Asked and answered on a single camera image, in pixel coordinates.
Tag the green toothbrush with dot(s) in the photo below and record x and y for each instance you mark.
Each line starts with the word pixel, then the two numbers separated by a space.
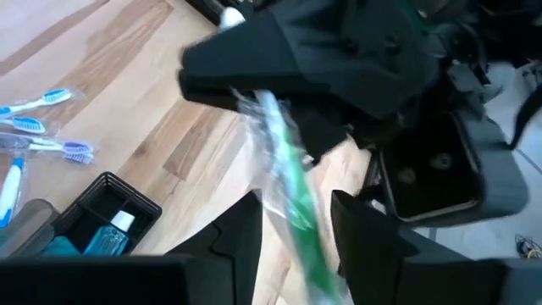
pixel 296 186

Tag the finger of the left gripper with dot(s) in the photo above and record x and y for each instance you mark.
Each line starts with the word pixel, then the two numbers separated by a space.
pixel 237 63
pixel 322 131

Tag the blue toothbrush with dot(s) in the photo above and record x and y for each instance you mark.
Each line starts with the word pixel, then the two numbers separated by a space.
pixel 53 96
pixel 10 186
pixel 27 125

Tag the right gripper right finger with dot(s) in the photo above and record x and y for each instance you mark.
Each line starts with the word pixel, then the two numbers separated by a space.
pixel 368 254

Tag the blue mouthwash bottle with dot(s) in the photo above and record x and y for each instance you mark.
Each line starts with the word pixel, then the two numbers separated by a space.
pixel 106 241

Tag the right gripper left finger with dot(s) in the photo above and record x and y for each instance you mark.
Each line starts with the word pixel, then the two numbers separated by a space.
pixel 241 237

